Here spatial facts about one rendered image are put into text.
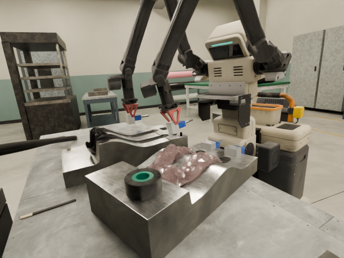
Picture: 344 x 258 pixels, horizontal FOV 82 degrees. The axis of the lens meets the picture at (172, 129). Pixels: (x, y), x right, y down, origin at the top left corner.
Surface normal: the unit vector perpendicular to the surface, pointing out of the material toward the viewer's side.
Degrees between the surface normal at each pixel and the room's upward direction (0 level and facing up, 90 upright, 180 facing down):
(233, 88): 90
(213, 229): 0
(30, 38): 90
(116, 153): 90
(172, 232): 90
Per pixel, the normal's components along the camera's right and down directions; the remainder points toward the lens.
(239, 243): -0.06, -0.96
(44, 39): 0.35, 0.22
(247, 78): -0.75, 0.34
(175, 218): 0.72, 0.14
